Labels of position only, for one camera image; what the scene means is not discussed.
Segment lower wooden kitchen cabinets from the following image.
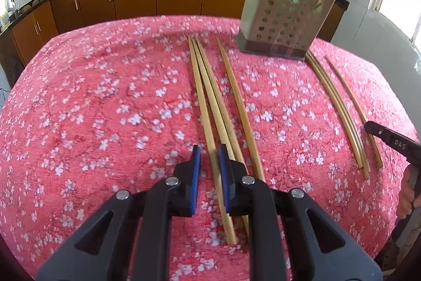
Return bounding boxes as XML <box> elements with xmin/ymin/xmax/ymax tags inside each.
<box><xmin>0</xmin><ymin>0</ymin><xmax>350</xmax><ymax>79</ymax></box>

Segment right hand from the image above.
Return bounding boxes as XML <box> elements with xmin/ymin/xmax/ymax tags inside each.
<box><xmin>396</xmin><ymin>167</ymin><xmax>421</xmax><ymax>220</ymax></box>

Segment pink floral tablecloth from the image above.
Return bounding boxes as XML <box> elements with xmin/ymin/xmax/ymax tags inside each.
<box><xmin>1</xmin><ymin>16</ymin><xmax>407</xmax><ymax>275</ymax></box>

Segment bamboo chopstick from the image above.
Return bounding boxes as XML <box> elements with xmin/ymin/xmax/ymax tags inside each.
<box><xmin>305</xmin><ymin>50</ymin><xmax>370</xmax><ymax>180</ymax></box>
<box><xmin>188</xmin><ymin>36</ymin><xmax>237</xmax><ymax>245</ymax></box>
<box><xmin>191</xmin><ymin>36</ymin><xmax>238</xmax><ymax>160</ymax></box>
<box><xmin>325</xmin><ymin>56</ymin><xmax>383</xmax><ymax>168</ymax></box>
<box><xmin>189</xmin><ymin>36</ymin><xmax>244</xmax><ymax>245</ymax></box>
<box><xmin>216</xmin><ymin>38</ymin><xmax>265</xmax><ymax>182</ymax></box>
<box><xmin>305</xmin><ymin>51</ymin><xmax>364</xmax><ymax>168</ymax></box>

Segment perforated utensil holder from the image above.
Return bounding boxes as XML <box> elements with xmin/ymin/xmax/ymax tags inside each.
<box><xmin>235</xmin><ymin>0</ymin><xmax>336</xmax><ymax>61</ymax></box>

